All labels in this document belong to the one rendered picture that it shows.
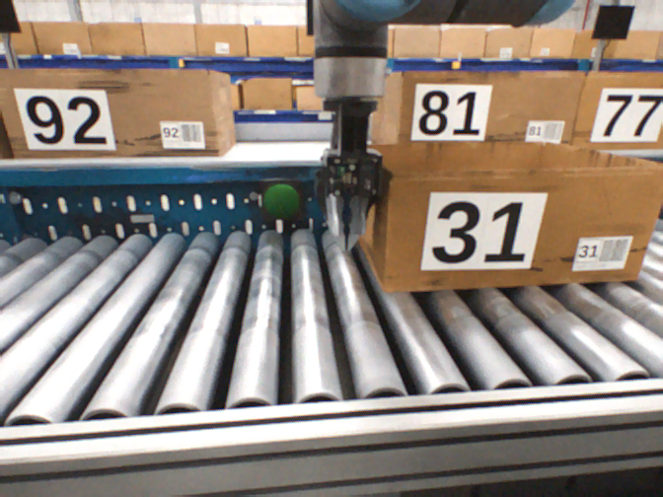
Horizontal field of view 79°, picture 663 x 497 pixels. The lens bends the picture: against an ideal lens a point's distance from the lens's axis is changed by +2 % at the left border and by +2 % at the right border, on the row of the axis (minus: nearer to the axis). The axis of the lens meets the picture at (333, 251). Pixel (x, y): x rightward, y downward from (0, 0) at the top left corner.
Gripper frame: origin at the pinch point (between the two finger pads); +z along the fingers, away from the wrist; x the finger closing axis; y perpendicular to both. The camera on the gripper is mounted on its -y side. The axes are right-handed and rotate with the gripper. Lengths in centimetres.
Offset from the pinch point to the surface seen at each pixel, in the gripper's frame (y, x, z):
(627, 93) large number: -29, 64, -21
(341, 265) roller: -2.7, -0.2, 5.4
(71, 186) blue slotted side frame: -26, -51, -4
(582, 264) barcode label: 7.5, 33.4, 2.2
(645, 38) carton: -480, 454, -83
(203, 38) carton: -482, -102, -77
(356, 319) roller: 13.9, -0.4, 5.5
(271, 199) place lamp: -21.2, -11.9, -1.3
